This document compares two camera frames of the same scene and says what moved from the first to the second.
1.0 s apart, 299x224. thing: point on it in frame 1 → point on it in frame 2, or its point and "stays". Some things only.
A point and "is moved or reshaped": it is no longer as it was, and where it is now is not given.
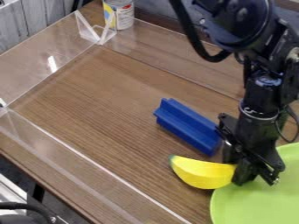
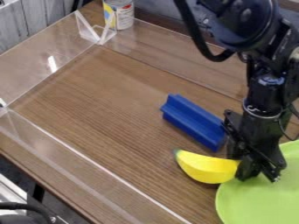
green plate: x=258 y=203 stays
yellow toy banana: x=206 y=175 is moved or reshaped
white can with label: x=118 y=13 stays
